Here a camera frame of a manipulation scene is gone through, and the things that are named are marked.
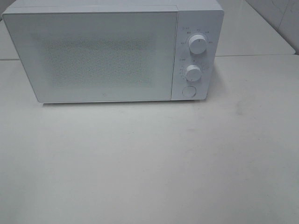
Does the round white door button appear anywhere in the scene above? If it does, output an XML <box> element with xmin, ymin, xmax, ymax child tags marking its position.
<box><xmin>182</xmin><ymin>86</ymin><xmax>196</xmax><ymax>98</ymax></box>

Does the white microwave knob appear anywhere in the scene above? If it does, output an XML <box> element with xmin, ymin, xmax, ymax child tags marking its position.
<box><xmin>188</xmin><ymin>34</ymin><xmax>207</xmax><ymax>55</ymax></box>
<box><xmin>184</xmin><ymin>64</ymin><xmax>202</xmax><ymax>82</ymax></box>

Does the white microwave door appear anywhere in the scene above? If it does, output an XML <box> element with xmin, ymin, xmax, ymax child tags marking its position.
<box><xmin>3</xmin><ymin>12</ymin><xmax>177</xmax><ymax>103</ymax></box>

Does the white microwave oven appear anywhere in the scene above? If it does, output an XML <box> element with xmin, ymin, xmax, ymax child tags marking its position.
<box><xmin>2</xmin><ymin>0</ymin><xmax>224</xmax><ymax>103</ymax></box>

